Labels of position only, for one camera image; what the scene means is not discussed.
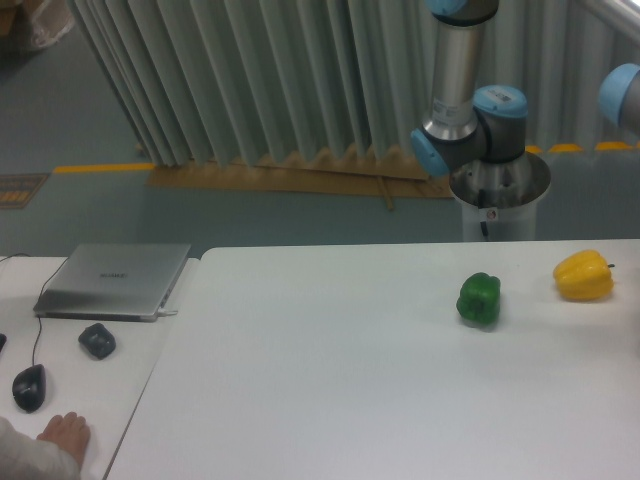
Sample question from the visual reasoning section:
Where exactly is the green bell pepper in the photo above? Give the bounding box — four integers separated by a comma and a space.
456, 272, 501, 330

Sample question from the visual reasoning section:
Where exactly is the silver closed laptop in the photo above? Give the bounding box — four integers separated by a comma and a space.
33, 243, 191, 322

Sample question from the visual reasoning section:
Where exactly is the small black round object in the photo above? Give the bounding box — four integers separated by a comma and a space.
78, 323, 117, 360

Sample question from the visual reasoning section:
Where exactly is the black pedestal cable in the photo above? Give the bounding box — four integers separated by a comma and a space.
477, 187, 490, 243

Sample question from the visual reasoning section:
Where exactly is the person's bare hand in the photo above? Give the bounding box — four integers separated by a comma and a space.
36, 412, 91, 468

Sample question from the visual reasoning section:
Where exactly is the black computer mouse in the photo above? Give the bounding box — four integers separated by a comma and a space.
12, 364, 46, 413

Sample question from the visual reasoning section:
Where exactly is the light grey sleeve forearm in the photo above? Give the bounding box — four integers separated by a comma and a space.
1, 417, 81, 479

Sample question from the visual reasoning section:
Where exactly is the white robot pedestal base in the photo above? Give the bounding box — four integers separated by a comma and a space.
449, 152, 551, 242

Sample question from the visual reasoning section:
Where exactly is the grey pleated curtain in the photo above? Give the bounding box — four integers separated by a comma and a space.
69, 1, 639, 166

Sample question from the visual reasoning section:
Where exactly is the black mouse cable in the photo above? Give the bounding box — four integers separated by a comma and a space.
0, 253, 67, 367

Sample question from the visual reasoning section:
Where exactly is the yellow bell pepper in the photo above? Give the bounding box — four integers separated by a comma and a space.
553, 250, 614, 301

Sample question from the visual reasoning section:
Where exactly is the brown cardboard sheet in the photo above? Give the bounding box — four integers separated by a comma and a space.
147, 145, 452, 210

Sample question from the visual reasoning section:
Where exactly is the white laptop plug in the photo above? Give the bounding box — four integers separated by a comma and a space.
157, 308, 178, 317

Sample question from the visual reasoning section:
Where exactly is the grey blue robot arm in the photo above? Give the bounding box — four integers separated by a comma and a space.
411, 1, 639, 177

